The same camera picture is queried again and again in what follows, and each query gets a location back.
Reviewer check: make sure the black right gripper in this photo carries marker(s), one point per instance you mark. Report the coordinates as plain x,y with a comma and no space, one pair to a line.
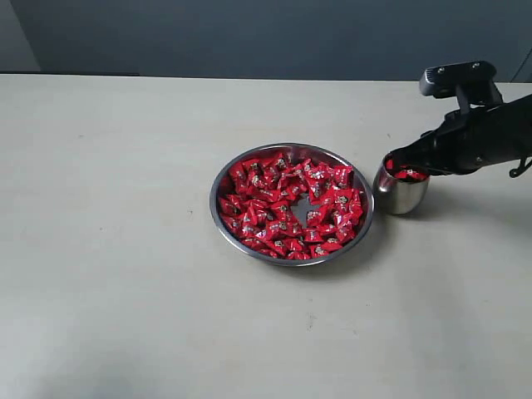
462,144

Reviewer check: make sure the red candy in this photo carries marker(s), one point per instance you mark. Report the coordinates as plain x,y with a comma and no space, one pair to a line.
404,173

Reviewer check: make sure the steel cup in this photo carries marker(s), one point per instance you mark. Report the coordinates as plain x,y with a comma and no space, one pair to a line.
393,196

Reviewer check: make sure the steel bowl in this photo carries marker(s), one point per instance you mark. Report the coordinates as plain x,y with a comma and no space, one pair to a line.
291,255

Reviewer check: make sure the pile of red candies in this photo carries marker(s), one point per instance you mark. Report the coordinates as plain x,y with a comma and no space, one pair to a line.
270,208

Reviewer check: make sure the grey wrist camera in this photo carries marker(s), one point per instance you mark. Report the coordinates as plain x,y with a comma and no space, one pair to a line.
471,83

